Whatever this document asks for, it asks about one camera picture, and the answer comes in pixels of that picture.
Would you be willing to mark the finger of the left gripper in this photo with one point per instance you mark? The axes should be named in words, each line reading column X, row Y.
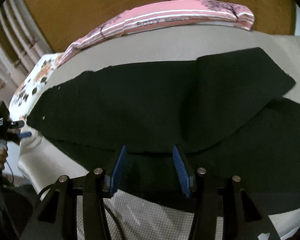
column 24, row 135

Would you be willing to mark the pink striped pillow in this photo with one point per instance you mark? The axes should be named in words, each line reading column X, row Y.
column 162, row 15

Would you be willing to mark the person's left hand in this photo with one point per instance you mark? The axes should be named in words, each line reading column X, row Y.
column 3, row 157

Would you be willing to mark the black denim pants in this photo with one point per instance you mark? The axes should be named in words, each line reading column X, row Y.
column 227, row 112

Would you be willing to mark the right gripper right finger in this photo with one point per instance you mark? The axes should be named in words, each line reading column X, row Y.
column 184, row 170

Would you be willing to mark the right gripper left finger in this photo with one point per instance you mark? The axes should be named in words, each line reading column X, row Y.
column 115, row 169

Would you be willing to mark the floral white bedsheet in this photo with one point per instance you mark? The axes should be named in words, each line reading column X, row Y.
column 29, row 91

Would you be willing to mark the beige textured bed mat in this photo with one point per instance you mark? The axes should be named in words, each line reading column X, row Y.
column 42, row 163

